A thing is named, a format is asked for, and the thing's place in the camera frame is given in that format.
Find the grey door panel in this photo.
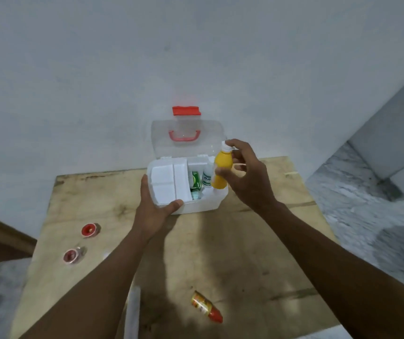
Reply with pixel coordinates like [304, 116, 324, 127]
[348, 63, 404, 202]

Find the small bottle red cap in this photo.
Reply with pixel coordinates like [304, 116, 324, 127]
[191, 290, 224, 324]

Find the person's right hand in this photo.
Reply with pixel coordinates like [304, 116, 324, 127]
[215, 139, 277, 213]

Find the person's left hand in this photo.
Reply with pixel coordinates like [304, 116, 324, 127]
[133, 174, 184, 241]

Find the yellow bottle white cap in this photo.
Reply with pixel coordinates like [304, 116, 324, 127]
[211, 141, 234, 190]

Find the person's left forearm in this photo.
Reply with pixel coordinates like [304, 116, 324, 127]
[18, 226, 155, 339]

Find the red tealight candle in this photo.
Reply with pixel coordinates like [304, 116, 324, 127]
[81, 223, 100, 238]
[63, 246, 83, 265]

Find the person's right forearm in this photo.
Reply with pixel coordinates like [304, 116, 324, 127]
[256, 200, 404, 339]

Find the white storage box clear lid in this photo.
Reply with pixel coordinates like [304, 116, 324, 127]
[147, 106, 229, 215]

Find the white plastic inner tray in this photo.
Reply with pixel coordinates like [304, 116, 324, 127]
[150, 161, 192, 206]

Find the brown wooden furniture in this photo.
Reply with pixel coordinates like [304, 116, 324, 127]
[0, 210, 37, 266]

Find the white plastic strip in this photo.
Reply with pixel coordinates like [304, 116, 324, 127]
[124, 286, 142, 339]

